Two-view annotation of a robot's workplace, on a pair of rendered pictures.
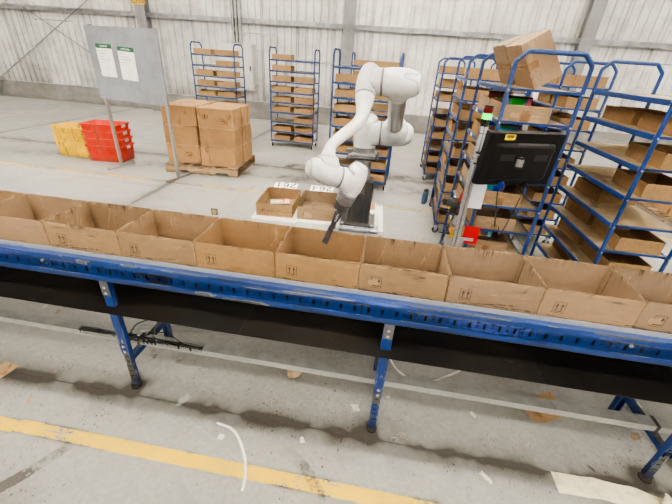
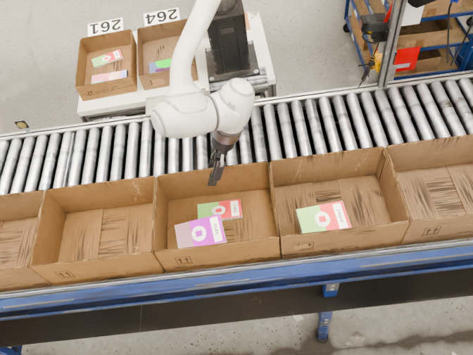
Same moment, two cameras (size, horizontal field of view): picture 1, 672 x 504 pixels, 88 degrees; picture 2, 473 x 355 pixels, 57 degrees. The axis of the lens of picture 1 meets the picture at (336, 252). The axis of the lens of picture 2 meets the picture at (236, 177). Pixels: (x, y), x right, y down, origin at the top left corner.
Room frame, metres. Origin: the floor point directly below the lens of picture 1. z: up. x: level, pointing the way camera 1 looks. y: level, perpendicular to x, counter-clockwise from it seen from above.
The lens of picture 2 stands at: (0.74, 0.00, 2.24)
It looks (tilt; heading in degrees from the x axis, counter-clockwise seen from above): 55 degrees down; 358
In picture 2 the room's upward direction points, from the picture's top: 11 degrees counter-clockwise
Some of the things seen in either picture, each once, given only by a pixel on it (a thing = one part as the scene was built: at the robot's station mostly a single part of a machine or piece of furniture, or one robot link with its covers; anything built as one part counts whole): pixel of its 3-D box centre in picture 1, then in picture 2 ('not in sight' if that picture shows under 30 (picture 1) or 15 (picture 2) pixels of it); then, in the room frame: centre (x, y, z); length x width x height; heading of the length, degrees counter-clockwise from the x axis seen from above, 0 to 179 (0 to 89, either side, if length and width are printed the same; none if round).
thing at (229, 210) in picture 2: not in sight; (219, 211); (1.56, 0.06, 0.89); 0.16 x 0.07 x 0.02; 83
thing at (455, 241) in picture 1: (465, 199); (395, 17); (2.13, -0.80, 1.11); 0.12 x 0.05 x 0.88; 83
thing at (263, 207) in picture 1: (279, 201); (108, 64); (2.64, 0.48, 0.80); 0.38 x 0.28 x 0.10; 177
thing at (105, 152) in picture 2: not in sight; (103, 169); (2.01, 0.54, 0.72); 0.52 x 0.05 x 0.05; 173
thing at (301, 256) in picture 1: (322, 258); (217, 216); (1.50, 0.07, 0.96); 0.39 x 0.29 x 0.17; 83
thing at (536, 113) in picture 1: (518, 110); not in sight; (2.72, -1.23, 1.59); 0.40 x 0.30 x 0.10; 173
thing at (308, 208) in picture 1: (318, 205); (167, 53); (2.62, 0.17, 0.80); 0.38 x 0.28 x 0.10; 177
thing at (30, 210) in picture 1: (38, 220); not in sight; (1.69, 1.63, 0.96); 0.39 x 0.29 x 0.17; 83
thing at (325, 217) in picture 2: not in sight; (322, 223); (1.40, -0.28, 0.92); 0.16 x 0.11 x 0.07; 87
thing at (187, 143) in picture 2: not in sight; (188, 158); (1.97, 0.16, 0.72); 0.52 x 0.05 x 0.05; 173
